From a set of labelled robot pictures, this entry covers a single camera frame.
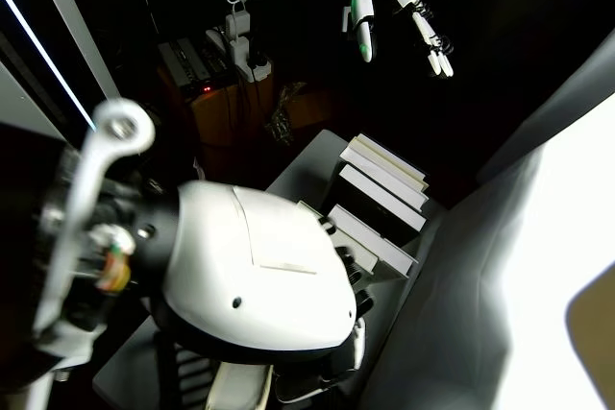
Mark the black book with white label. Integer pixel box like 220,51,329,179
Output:
326,203,420,279

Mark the black Let It Be book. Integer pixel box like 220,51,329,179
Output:
329,162,429,251

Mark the black mesh file rack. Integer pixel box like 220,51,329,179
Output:
156,327,222,410

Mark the black cloth backdrop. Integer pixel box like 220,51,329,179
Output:
268,0,615,185

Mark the large brown cardboard box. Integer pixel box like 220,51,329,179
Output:
184,83,275,185

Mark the beige spine book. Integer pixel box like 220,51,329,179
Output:
341,140,431,198

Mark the crinkled plastic bag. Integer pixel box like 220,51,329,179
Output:
263,83,308,147

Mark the white power strip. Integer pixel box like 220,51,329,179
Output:
206,28,275,83

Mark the black Century book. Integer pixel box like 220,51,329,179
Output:
353,133,429,181

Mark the black power converter box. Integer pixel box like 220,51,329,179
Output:
199,39,236,84

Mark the silver power supply box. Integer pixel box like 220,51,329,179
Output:
158,37,212,89

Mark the white cloth backdrop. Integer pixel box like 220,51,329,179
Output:
357,25,615,410

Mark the tan wooden board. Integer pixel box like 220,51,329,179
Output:
564,263,615,410

